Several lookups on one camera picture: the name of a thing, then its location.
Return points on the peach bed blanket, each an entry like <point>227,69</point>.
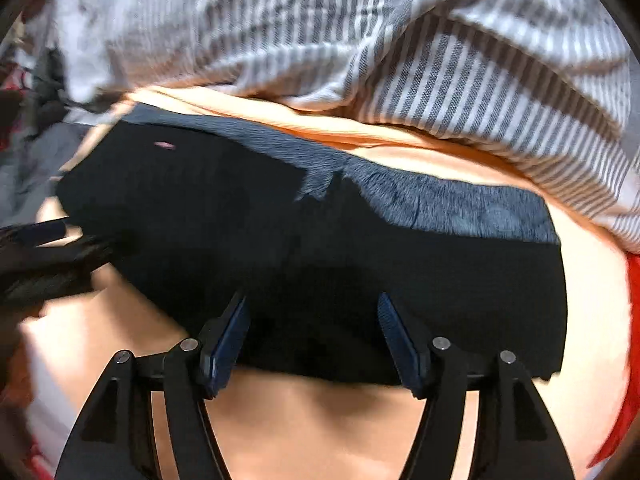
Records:
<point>273,426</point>

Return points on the grey striped duvet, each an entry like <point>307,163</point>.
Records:
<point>551,86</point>

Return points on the dark grey clothing pile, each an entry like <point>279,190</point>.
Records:
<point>36,141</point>

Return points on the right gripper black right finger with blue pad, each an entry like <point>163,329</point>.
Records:
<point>515,436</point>

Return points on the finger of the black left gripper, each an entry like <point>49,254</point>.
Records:
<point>36,267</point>

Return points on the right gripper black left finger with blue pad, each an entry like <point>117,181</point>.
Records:
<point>113,436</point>

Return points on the black pants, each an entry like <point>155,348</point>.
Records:
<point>205,207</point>

